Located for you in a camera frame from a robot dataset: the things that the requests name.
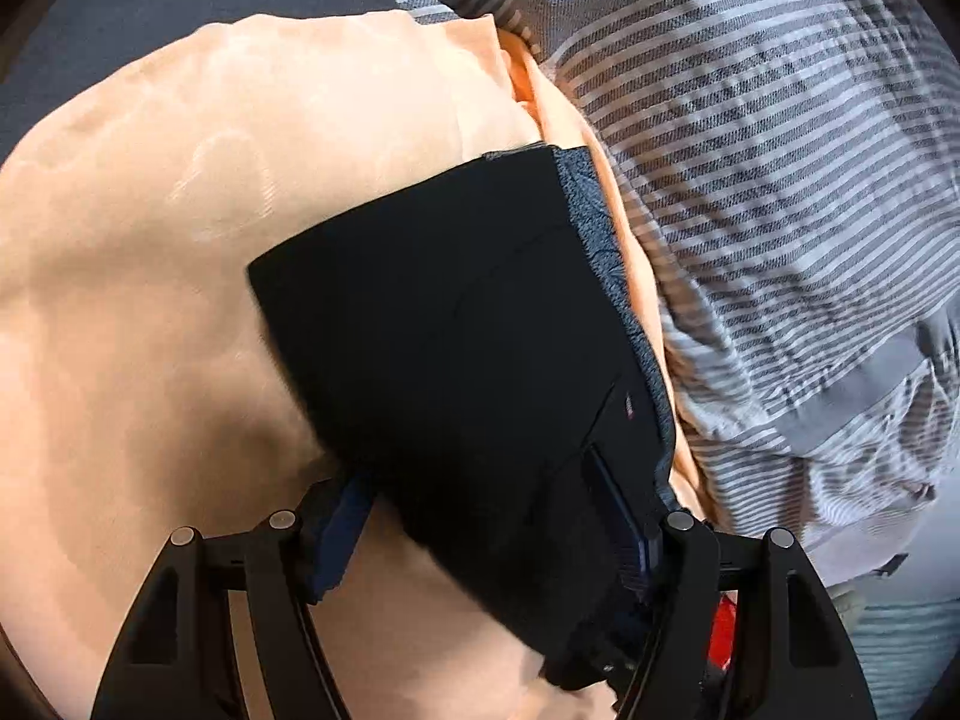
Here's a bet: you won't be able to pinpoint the red cushion with gold print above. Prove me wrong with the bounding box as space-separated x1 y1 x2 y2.
709 591 742 670

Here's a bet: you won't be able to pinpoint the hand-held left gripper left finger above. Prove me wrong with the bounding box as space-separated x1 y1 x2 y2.
90 474 374 720

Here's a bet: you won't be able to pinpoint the peach blanket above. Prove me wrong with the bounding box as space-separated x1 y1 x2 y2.
0 11 721 720

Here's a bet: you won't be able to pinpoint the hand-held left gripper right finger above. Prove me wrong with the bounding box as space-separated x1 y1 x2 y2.
583 444 878 720

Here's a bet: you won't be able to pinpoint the pale striped cloth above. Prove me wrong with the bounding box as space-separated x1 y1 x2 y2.
844 600 960 720

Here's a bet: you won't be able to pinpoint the grey striped duvet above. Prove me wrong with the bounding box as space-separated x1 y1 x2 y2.
360 0 960 601

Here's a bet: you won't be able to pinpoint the black pants with blue trim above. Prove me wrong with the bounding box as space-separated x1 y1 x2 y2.
247 144 680 691

